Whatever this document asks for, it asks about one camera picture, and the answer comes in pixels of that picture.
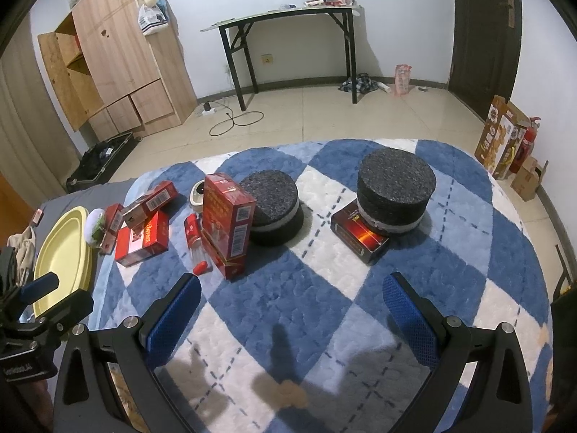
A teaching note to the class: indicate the dark wooden door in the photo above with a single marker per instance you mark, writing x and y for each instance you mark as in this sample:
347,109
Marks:
487,41

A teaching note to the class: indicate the yellow plastic basin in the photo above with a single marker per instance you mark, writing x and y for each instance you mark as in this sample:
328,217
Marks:
65,253

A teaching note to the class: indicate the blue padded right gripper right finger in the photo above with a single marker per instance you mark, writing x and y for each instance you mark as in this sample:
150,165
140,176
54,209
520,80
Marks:
498,398

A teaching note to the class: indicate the tall red cigarette box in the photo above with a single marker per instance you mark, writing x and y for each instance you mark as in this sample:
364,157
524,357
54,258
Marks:
227,215

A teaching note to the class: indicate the dark red cigarette carton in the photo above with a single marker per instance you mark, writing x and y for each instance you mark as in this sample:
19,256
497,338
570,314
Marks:
350,227

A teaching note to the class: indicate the small white round device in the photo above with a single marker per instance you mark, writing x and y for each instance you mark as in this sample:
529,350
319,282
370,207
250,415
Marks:
196,195

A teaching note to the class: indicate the white plastic bag hanging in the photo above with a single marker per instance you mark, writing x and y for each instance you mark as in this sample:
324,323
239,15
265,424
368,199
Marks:
152,16

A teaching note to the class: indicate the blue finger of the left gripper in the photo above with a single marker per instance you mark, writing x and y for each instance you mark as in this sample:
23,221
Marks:
39,288

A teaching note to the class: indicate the wooden wardrobe cabinet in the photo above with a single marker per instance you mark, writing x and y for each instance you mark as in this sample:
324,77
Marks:
109,76

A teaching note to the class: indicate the black folding table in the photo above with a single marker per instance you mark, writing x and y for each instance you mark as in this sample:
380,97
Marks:
289,47

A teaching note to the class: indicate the black foam cylinder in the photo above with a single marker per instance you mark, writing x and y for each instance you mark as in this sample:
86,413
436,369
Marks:
278,216
393,190

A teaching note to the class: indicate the plaid cloth pile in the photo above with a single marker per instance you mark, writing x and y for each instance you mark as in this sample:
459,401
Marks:
364,84

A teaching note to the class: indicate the small brown cardboard box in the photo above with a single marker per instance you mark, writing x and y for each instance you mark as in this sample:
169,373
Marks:
529,177

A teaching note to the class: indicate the red fire extinguisher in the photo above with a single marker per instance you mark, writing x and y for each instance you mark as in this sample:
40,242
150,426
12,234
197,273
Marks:
527,144

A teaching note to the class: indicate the red cigarette pack barcode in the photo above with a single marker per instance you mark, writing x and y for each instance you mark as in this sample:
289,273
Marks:
139,211

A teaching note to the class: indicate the pink snack bag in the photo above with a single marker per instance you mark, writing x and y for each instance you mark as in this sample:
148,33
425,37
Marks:
402,79

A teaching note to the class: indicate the black open suitcase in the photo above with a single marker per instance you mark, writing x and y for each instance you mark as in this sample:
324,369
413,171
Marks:
99,163

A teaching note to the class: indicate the grey bed sheet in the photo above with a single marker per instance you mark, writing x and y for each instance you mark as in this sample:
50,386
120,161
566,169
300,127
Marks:
67,202

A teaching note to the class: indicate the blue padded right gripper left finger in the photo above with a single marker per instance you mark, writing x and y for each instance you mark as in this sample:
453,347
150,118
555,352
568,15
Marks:
86,399

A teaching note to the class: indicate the blue white checkered rug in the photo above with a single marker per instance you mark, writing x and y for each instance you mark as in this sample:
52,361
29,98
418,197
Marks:
303,342

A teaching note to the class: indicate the white green round object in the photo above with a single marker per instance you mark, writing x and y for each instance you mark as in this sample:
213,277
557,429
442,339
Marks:
95,227

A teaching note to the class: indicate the orange printed cardboard box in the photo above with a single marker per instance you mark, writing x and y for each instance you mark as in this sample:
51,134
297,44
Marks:
502,134

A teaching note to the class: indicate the red white cigarette pack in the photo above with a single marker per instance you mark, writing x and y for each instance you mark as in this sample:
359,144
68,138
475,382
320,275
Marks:
136,245

